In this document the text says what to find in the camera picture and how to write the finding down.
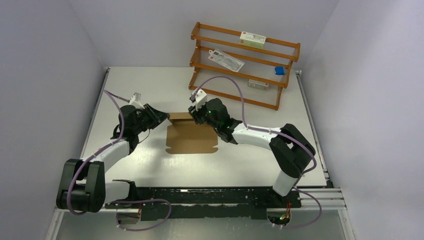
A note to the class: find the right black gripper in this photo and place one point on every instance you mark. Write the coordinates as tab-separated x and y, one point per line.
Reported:
195	114

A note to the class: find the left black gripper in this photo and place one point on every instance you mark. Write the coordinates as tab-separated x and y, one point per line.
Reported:
156	117

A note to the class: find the brown cardboard box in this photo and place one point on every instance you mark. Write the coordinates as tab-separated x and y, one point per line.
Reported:
184	136

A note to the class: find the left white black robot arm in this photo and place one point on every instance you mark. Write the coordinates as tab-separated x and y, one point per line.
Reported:
83	187

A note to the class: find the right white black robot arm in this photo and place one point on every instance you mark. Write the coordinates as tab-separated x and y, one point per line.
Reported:
291	150

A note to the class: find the green white box bottom shelf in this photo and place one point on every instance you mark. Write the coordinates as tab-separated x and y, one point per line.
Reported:
259	85

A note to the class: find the green white box shelf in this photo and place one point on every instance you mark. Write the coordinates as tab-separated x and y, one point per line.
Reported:
252	40
259	85

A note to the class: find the green white box top shelf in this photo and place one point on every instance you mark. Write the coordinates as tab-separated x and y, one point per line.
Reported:
252	40

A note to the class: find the orange wooden shelf rack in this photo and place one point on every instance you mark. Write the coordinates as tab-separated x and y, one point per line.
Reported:
259	65

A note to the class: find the clear plastic packet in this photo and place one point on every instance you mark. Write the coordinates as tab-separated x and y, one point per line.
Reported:
225	60

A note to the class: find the small blue object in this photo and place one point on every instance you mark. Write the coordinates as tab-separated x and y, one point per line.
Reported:
279	70

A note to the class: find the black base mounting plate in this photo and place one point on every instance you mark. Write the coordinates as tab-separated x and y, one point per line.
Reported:
208	202

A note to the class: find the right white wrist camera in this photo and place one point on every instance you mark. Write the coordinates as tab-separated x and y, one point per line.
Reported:
198	98

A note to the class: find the aluminium frame rail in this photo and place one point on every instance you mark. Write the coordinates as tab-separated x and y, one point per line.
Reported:
312	199

